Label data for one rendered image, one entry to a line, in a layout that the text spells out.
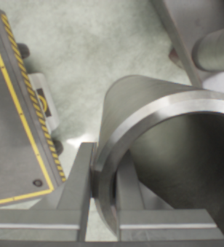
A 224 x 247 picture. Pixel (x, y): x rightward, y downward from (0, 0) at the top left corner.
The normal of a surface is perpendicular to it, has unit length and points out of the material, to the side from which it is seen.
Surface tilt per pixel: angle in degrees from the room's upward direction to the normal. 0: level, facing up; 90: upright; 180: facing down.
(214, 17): 0
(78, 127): 0
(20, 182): 0
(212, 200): 90
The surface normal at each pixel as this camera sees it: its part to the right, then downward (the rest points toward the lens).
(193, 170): -0.76, -0.61
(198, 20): 0.02, 0.29
